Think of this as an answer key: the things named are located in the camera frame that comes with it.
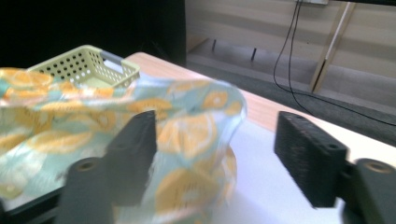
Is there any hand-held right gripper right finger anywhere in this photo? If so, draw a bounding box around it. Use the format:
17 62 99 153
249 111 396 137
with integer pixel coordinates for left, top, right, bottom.
274 110 396 224

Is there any wooden post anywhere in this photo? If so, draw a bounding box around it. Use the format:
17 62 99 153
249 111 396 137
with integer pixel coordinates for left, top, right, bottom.
308 1 358 94

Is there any pale yellow plastic basket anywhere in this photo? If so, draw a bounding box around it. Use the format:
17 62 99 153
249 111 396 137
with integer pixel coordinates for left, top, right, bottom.
27 44 141 90

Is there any orange floral fabric bag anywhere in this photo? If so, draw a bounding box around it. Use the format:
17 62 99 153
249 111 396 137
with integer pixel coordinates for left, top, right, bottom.
0 67 248 224

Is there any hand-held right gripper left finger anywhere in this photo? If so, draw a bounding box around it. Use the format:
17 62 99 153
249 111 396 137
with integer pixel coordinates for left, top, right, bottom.
57 109 158 224

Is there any wooden table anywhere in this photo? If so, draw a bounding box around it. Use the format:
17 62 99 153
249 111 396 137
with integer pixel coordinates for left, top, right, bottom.
124 51 314 133

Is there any black hanging cable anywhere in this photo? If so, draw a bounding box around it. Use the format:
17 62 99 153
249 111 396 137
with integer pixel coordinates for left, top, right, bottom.
273 0 396 127
288 0 314 116

